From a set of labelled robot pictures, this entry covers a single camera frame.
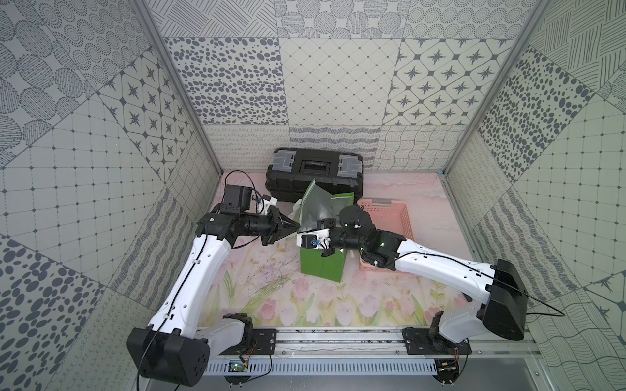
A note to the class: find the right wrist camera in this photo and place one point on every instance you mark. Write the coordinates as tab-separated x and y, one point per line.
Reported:
312	240

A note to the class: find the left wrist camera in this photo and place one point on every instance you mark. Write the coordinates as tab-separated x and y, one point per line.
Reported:
263	202

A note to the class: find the black plastic toolbox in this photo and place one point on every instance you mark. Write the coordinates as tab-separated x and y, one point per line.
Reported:
293	169

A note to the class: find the left controller board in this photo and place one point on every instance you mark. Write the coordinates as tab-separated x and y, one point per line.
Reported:
237	373

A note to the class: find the pink plastic basket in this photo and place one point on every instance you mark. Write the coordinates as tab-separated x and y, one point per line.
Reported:
389	215

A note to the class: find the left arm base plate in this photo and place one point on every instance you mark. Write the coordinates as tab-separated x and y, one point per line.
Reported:
260	341

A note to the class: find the controller board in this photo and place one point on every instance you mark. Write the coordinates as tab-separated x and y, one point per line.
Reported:
446	372
237	373

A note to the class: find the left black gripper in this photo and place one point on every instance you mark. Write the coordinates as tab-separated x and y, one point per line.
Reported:
271	226

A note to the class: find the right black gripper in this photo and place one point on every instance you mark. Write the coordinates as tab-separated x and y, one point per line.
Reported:
326	223

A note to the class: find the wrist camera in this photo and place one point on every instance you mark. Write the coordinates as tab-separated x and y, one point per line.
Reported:
312	240
263	202

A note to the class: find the aluminium mounting rail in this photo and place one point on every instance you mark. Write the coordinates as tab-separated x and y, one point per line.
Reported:
337	342

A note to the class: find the green insulated delivery bag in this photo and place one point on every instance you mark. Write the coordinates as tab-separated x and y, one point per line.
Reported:
317	213

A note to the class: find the right controller board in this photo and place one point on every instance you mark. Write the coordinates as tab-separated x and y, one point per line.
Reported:
446	372

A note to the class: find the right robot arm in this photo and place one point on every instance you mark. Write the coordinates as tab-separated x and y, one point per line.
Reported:
498	299

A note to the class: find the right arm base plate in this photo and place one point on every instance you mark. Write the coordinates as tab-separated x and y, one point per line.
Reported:
420	341

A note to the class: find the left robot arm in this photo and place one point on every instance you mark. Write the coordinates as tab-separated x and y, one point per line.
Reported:
216	235

